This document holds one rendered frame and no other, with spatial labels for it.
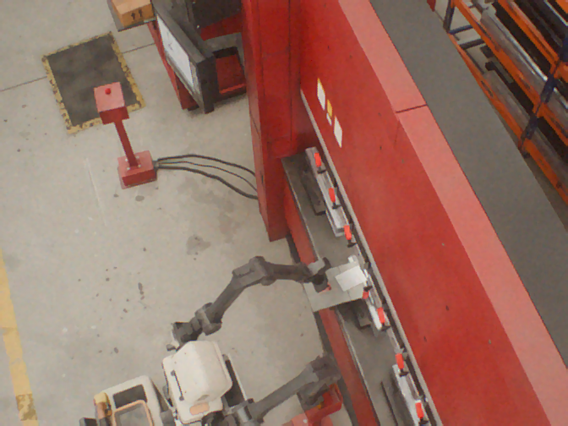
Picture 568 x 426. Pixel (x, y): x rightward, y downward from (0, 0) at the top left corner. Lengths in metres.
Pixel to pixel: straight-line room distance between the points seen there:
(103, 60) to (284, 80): 2.59
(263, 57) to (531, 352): 1.84
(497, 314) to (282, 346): 2.49
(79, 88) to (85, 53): 0.37
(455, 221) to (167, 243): 2.89
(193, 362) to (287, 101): 1.36
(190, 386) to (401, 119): 1.27
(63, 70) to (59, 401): 2.60
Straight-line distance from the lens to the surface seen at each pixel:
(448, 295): 1.98
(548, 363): 1.65
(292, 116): 3.34
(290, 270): 2.66
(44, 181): 4.89
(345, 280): 3.08
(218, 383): 2.55
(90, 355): 4.18
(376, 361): 3.07
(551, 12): 4.23
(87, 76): 5.41
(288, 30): 2.92
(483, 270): 1.70
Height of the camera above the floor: 3.77
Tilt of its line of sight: 59 degrees down
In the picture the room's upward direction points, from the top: 1 degrees counter-clockwise
